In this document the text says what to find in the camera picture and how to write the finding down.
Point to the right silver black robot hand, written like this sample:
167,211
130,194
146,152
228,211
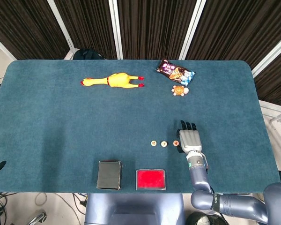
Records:
190,140

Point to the cream round chess piece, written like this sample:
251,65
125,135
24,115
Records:
164,142
163,146
175,143
153,143

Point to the right blue robot arm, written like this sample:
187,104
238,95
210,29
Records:
199,175

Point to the orange white turtle toy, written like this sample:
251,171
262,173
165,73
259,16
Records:
178,90

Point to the red ink pad clear case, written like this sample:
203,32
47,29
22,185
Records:
150,179

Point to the chrome metal stand foot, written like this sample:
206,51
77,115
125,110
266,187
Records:
37,218

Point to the dark purple snack bag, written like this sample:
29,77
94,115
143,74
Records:
175,71

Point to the teal table cloth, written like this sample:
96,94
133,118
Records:
61,117

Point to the black round bin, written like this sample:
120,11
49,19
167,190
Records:
196,220

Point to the white metal rack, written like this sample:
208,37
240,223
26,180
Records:
267,104

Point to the black cardboard box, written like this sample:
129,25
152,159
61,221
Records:
108,174

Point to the blue robot torso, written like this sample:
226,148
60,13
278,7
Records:
131,211

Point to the yellow rubber chicken toy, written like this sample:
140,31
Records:
117,80

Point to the black chair back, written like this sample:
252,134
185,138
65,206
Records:
86,54

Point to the white partition post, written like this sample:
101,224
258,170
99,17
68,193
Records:
61,25
271,56
2,45
192,28
116,28

